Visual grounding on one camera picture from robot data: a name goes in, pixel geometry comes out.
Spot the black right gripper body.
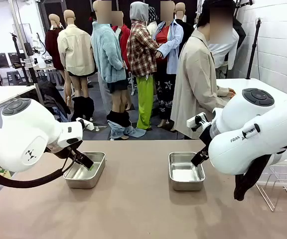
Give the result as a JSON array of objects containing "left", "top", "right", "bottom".
[{"left": 198, "top": 123, "right": 215, "bottom": 151}]

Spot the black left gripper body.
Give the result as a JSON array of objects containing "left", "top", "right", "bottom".
[{"left": 45, "top": 140, "right": 84, "bottom": 160}]

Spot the person's right forearm beige sleeve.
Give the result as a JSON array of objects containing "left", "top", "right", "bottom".
[{"left": 216, "top": 84, "right": 231, "bottom": 98}]

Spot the steel rectangular container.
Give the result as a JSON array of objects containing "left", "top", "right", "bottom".
[
  {"left": 168, "top": 151, "right": 206, "bottom": 192},
  {"left": 63, "top": 151, "right": 106, "bottom": 189}
]

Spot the person in beige coat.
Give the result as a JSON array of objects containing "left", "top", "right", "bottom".
[{"left": 170, "top": 0, "right": 237, "bottom": 140}]

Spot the dark clothes heap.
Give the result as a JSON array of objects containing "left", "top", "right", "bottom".
[{"left": 37, "top": 80, "right": 71, "bottom": 123}]

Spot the white table with metal leg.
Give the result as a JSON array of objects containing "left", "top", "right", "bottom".
[{"left": 0, "top": 84, "right": 44, "bottom": 115}]

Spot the mannequin in white shirt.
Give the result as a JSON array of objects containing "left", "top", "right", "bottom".
[{"left": 208, "top": 27, "right": 240, "bottom": 70}]

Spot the cluttered background workbench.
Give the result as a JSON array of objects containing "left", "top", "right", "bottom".
[{"left": 23, "top": 56, "right": 59, "bottom": 75}]

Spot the grey plastic stool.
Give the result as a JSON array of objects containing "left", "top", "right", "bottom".
[{"left": 6, "top": 70, "right": 22, "bottom": 87}]

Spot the mannequin in blue shirt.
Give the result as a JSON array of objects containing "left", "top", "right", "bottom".
[{"left": 155, "top": 0, "right": 184, "bottom": 130}]

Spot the mannequin in cream jacket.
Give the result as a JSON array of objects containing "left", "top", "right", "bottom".
[{"left": 57, "top": 9, "right": 97, "bottom": 122}]

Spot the tall black tripod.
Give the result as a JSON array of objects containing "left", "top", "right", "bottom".
[{"left": 245, "top": 17, "right": 263, "bottom": 80}]

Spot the mannequin in maroon top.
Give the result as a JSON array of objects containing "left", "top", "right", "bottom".
[{"left": 45, "top": 13, "right": 67, "bottom": 100}]

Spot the mannequin in black top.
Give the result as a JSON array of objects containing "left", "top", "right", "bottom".
[{"left": 174, "top": 2, "right": 196, "bottom": 58}]

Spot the mannequin in plaid shirt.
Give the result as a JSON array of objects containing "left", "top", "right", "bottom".
[{"left": 126, "top": 1, "right": 159, "bottom": 130}]

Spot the mannequin in blue fleece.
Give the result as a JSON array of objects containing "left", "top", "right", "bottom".
[{"left": 90, "top": 0, "right": 146, "bottom": 140}]

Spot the mannequin in black jacket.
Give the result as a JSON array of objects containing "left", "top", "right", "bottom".
[{"left": 232, "top": 14, "right": 247, "bottom": 50}]

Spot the mannequin in red jacket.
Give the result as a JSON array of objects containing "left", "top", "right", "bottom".
[{"left": 111, "top": 11, "right": 132, "bottom": 73}]

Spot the mannequin with patterned headscarf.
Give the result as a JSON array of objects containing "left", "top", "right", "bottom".
[{"left": 147, "top": 6, "right": 159, "bottom": 35}]

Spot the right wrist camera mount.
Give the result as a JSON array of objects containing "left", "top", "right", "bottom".
[{"left": 186, "top": 112, "right": 213, "bottom": 132}]

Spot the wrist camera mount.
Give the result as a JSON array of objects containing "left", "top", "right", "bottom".
[
  {"left": 75, "top": 118, "right": 94, "bottom": 130},
  {"left": 186, "top": 112, "right": 213, "bottom": 132}
]

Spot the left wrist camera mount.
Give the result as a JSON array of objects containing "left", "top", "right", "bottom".
[{"left": 75, "top": 118, "right": 94, "bottom": 130}]

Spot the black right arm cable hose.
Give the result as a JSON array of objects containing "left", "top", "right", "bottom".
[{"left": 234, "top": 153, "right": 273, "bottom": 201}]

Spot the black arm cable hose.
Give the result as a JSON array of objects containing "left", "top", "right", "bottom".
[
  {"left": 0, "top": 149, "right": 78, "bottom": 189},
  {"left": 234, "top": 153, "right": 273, "bottom": 201}
]

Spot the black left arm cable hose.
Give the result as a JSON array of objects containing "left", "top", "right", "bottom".
[{"left": 0, "top": 149, "right": 78, "bottom": 189}]

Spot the silver metal post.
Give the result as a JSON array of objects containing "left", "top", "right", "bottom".
[{"left": 10, "top": 0, "right": 44, "bottom": 105}]

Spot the metal wire lid rack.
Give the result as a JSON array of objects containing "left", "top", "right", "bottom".
[{"left": 255, "top": 164, "right": 287, "bottom": 212}]

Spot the black camera stand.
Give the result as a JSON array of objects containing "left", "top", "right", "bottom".
[{"left": 9, "top": 32, "right": 38, "bottom": 87}]

